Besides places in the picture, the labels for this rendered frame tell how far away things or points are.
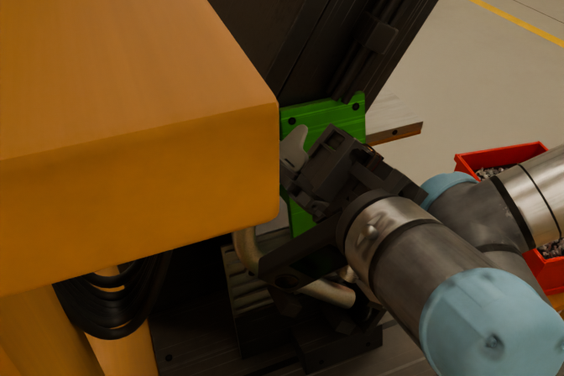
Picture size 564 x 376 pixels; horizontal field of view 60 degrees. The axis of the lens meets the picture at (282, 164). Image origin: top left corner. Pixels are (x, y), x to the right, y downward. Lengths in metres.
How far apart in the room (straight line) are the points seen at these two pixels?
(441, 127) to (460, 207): 2.40
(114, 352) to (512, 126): 2.56
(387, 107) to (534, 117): 2.34
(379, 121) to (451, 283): 0.54
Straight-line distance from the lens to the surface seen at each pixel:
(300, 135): 0.52
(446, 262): 0.33
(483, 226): 0.46
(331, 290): 0.70
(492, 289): 0.31
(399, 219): 0.37
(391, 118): 0.84
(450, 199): 0.48
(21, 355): 0.33
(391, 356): 0.81
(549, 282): 1.05
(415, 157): 2.61
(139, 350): 0.85
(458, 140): 2.80
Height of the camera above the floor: 1.60
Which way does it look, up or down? 40 degrees down
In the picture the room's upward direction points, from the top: straight up
